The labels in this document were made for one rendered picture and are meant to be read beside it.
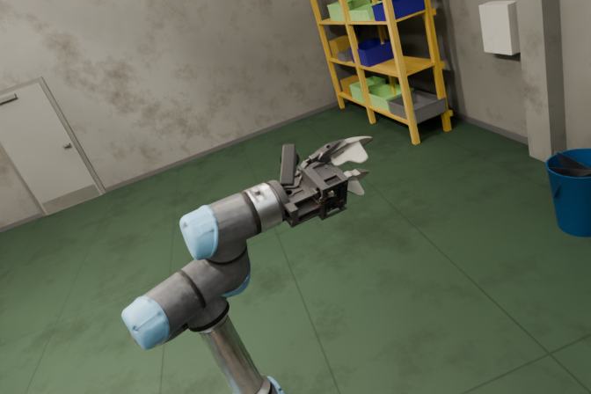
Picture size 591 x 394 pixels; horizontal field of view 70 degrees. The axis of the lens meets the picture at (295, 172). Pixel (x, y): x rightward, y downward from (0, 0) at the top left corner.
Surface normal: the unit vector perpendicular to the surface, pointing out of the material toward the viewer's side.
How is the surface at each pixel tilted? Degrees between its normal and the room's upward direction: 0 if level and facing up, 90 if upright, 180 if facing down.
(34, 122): 90
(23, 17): 90
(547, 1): 90
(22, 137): 90
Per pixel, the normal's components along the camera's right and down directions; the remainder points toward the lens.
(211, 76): 0.22, 0.34
